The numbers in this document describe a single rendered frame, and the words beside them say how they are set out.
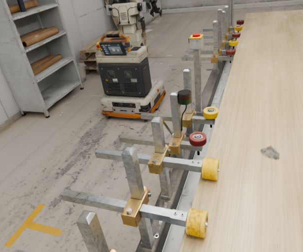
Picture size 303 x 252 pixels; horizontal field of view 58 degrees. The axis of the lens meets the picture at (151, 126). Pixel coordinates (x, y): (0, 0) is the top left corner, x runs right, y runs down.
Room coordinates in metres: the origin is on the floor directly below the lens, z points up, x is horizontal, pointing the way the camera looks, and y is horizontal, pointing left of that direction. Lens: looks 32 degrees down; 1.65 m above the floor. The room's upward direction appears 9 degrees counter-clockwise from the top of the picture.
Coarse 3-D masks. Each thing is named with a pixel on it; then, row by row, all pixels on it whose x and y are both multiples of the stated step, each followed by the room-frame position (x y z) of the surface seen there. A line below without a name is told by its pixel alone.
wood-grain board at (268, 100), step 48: (240, 48) 2.18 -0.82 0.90; (288, 48) 2.02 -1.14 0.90; (240, 96) 1.37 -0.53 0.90; (288, 96) 1.29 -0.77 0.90; (240, 144) 0.94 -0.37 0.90; (288, 144) 0.89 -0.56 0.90; (240, 192) 0.67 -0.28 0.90; (288, 192) 0.64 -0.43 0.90; (192, 240) 0.51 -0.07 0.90; (240, 240) 0.49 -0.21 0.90; (288, 240) 0.47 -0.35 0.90
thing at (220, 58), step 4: (184, 56) 2.34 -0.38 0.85; (188, 56) 2.32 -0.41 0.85; (192, 56) 2.31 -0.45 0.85; (200, 56) 2.28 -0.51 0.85; (204, 56) 2.26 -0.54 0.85; (208, 56) 2.25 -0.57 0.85; (220, 56) 2.20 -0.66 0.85; (224, 56) 2.19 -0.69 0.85; (228, 56) 2.17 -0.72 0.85; (232, 56) 2.16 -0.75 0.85; (184, 60) 2.32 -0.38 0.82
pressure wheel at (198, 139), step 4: (196, 132) 1.07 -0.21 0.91; (200, 132) 1.06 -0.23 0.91; (192, 136) 1.04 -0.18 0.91; (196, 136) 1.04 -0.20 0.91; (200, 136) 1.04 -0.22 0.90; (204, 136) 1.03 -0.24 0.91; (192, 140) 1.01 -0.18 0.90; (196, 140) 1.01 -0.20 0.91; (200, 140) 1.00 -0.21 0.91; (204, 140) 1.01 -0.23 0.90; (192, 144) 1.02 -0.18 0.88; (196, 144) 1.00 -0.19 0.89; (200, 144) 1.00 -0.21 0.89; (204, 144) 1.01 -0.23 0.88
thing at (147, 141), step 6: (120, 138) 1.19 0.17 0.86; (126, 138) 1.18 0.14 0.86; (132, 138) 1.17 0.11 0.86; (138, 138) 1.16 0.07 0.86; (144, 138) 1.15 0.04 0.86; (150, 138) 1.14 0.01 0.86; (144, 144) 1.14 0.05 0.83; (150, 144) 1.13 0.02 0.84; (168, 144) 1.09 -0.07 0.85; (180, 144) 1.06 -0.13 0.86; (186, 144) 1.05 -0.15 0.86; (198, 150) 1.02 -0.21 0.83
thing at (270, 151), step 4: (264, 148) 0.88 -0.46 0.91; (268, 148) 0.88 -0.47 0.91; (272, 148) 0.86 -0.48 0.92; (264, 152) 0.85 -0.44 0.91; (268, 152) 0.85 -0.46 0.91; (272, 152) 0.84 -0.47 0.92; (276, 152) 0.84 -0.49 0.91; (268, 156) 0.83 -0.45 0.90; (272, 156) 0.83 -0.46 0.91; (276, 156) 0.82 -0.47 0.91
